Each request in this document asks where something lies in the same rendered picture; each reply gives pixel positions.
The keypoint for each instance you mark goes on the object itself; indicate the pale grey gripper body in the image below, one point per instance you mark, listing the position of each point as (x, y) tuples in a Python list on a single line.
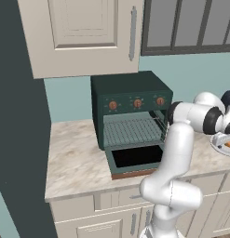
[(222, 137)]

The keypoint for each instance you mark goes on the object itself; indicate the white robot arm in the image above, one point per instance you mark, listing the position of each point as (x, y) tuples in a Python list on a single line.
[(178, 155)]

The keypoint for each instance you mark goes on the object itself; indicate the white plate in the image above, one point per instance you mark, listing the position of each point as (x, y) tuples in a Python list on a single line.
[(222, 149)]

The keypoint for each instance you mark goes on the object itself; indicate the orange toaster oven knob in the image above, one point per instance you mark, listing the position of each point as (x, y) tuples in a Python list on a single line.
[(137, 103), (160, 101), (112, 105)]

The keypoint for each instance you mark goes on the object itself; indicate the beige base cupboard door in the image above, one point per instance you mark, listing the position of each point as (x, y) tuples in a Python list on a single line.
[(101, 226), (219, 214), (144, 231)]

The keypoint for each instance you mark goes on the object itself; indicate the dark green toaster oven door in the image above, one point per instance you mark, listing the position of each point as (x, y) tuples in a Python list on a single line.
[(136, 156)]

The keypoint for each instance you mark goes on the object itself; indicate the dark green toaster oven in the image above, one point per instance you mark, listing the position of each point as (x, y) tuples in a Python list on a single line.
[(125, 86)]

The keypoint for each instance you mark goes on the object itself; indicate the dark-framed window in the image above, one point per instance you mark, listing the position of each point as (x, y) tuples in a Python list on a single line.
[(187, 24)]

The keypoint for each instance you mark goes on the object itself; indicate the dark grey tall cabinet side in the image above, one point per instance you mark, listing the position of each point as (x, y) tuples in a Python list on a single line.
[(20, 124)]

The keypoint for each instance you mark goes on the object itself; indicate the beige wall cupboard door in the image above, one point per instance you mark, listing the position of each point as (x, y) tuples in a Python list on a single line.
[(82, 37)]

